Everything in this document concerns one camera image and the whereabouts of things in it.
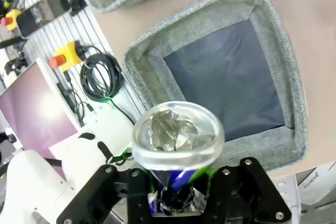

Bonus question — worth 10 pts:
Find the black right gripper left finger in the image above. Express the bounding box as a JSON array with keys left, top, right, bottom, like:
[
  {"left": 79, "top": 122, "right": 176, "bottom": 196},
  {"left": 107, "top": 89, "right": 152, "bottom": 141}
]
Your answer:
[{"left": 56, "top": 164, "right": 153, "bottom": 224}]

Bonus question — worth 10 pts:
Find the white framed computer monitor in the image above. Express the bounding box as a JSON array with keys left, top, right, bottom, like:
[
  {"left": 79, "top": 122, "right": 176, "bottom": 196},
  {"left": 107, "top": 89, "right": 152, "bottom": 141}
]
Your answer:
[{"left": 0, "top": 58, "right": 82, "bottom": 158}]

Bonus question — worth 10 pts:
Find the yellow emergency stop red button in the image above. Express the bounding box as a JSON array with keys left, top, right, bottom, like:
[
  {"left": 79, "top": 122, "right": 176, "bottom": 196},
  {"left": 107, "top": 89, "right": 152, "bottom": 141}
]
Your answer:
[
  {"left": 49, "top": 40, "right": 85, "bottom": 73},
  {"left": 0, "top": 8, "right": 22, "bottom": 31}
]

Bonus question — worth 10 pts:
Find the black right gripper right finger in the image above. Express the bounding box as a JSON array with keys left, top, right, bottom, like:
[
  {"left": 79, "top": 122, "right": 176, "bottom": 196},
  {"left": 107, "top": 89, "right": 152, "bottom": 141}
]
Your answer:
[{"left": 204, "top": 156, "right": 293, "bottom": 224}]

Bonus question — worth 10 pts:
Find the black flat control device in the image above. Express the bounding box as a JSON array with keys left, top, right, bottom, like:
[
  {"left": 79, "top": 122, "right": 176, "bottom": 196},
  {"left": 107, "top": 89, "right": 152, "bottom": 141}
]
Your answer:
[{"left": 15, "top": 0, "right": 70, "bottom": 39}]

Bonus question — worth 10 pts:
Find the coiled black cable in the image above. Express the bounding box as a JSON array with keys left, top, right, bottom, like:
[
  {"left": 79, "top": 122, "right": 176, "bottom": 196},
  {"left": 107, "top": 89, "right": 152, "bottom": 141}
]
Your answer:
[{"left": 79, "top": 45, "right": 124, "bottom": 102}]

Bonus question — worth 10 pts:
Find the small black plug box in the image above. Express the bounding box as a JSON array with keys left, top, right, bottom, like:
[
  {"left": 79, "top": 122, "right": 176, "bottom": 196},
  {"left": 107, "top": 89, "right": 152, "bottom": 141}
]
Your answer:
[{"left": 68, "top": 0, "right": 88, "bottom": 17}]

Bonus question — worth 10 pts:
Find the thin black power cable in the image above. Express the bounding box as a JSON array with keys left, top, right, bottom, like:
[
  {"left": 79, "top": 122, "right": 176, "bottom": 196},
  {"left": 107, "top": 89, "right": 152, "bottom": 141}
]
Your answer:
[{"left": 106, "top": 97, "right": 138, "bottom": 126}]

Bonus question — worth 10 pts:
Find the white Robotiq printed box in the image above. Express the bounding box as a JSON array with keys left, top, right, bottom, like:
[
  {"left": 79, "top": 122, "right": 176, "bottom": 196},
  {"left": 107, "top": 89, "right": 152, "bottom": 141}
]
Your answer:
[{"left": 293, "top": 159, "right": 336, "bottom": 209}]

